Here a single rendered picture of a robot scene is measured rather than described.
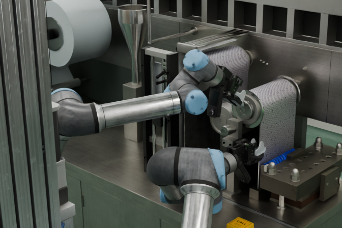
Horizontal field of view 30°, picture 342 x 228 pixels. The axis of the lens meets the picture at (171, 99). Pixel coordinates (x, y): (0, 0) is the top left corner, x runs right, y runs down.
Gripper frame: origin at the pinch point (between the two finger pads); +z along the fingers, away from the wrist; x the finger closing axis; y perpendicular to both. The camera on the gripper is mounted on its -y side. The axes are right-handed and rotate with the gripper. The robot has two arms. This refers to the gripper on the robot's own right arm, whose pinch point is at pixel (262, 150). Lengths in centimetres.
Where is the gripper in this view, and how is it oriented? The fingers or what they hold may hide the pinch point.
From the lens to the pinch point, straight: 246.6
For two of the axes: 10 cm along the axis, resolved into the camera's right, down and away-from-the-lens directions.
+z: 6.9, -2.5, 6.8
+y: -0.1, -9.4, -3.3
